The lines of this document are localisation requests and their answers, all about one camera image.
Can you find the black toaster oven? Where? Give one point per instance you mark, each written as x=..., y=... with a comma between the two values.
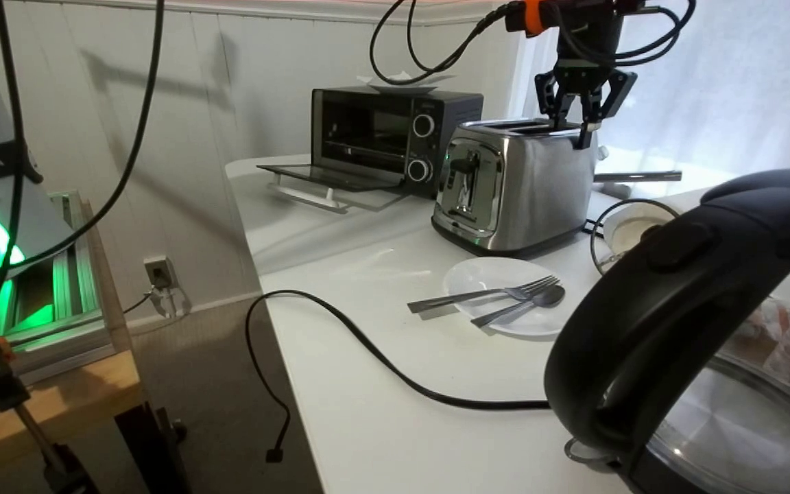
x=369, y=128

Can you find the silver fork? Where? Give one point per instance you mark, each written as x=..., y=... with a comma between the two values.
x=507, y=295

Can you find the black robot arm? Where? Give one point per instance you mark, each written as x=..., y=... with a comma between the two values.
x=588, y=11

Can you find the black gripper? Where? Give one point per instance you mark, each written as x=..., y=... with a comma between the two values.
x=588, y=56

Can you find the silver two-slot toaster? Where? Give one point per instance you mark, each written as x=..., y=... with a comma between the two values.
x=521, y=187

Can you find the silver spoon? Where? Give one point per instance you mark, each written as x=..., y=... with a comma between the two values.
x=546, y=297

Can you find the white cup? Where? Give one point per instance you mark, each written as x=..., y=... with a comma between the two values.
x=631, y=234

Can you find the white curtain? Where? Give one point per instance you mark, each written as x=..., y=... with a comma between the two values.
x=742, y=84

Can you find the wooden table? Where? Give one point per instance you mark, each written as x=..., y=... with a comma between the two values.
x=67, y=398

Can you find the black glass electric kettle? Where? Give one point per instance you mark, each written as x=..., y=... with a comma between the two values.
x=669, y=302

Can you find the aluminium frame with green light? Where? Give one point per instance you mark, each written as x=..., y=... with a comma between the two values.
x=60, y=284

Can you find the black stand under table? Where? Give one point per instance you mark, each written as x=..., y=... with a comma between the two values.
x=151, y=449

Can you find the long silver utensil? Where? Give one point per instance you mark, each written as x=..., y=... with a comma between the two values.
x=642, y=176

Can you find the white wall outlet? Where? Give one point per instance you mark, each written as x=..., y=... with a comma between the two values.
x=159, y=272

